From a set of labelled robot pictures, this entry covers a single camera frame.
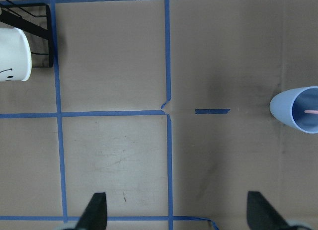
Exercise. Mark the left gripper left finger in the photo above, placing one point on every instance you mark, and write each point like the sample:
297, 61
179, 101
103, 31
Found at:
94, 216

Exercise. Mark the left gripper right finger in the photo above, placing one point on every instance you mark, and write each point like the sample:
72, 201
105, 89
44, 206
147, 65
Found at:
261, 215

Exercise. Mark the light blue cup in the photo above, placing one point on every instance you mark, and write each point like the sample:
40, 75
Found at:
288, 107

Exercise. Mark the white mug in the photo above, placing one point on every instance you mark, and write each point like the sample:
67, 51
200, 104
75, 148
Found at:
15, 55

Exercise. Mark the black rack with dowel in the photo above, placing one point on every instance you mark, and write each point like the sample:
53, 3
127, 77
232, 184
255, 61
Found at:
10, 16

